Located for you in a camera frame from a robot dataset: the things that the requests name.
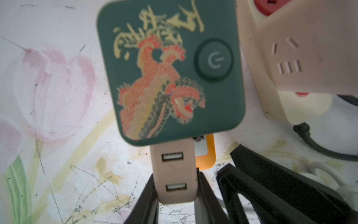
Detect pink deer cube socket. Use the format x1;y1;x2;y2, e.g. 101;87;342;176
258;1;358;95

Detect orange power strip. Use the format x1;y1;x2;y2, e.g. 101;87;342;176
193;134;216;171

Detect cream power strip red sockets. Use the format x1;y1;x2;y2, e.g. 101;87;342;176
236;1;332;125

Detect pink dual USB charger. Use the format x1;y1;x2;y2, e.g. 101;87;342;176
150;138;198;204

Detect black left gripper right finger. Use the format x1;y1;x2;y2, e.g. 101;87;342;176
194;168;230;224

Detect green dragon cube socket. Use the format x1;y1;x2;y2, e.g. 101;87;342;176
97;1;245;146

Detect white power cable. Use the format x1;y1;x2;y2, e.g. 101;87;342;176
296;161;358;212

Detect black power cable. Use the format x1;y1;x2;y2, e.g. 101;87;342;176
292;94;358;162

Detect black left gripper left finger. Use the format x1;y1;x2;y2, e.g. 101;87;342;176
125;175;159;224

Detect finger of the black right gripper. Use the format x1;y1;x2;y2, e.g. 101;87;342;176
216;164;305;224
230;145;358;224

